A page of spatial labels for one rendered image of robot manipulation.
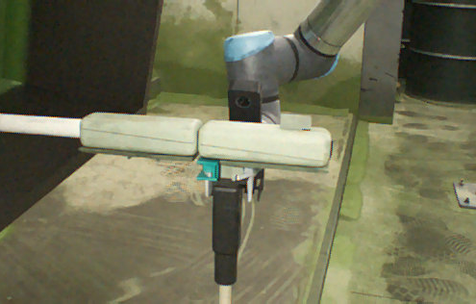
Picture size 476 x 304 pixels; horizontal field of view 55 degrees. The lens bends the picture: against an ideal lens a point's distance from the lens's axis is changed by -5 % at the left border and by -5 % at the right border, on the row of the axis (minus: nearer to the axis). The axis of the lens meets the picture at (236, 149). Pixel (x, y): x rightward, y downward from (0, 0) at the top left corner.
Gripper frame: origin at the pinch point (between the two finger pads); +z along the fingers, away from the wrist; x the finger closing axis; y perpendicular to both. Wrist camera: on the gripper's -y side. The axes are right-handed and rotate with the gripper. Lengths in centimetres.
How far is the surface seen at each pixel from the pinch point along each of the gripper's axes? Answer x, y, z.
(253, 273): 0, 42, -51
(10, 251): 66, 46, -48
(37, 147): 33.3, 4.2, -12.3
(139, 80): 25.0, -4.5, -37.8
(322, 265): -17, 41, -57
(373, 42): -38, -13, -191
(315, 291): -15, 42, -46
